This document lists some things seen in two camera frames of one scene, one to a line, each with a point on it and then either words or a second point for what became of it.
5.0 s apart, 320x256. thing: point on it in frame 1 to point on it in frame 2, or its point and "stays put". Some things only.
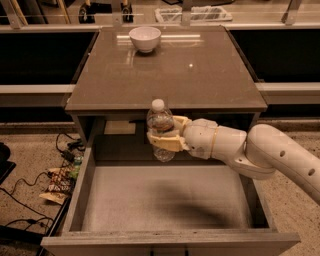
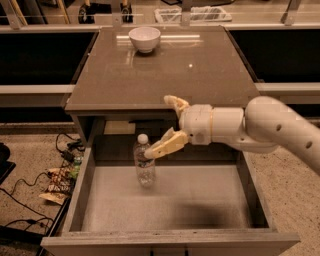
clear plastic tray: [198, 14] stays put
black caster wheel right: [127, 13] stays put
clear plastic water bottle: [161, 121] to [145, 167]
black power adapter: [68, 155] stays put
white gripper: [199, 137] to [196, 122]
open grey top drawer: [165, 210] stays put
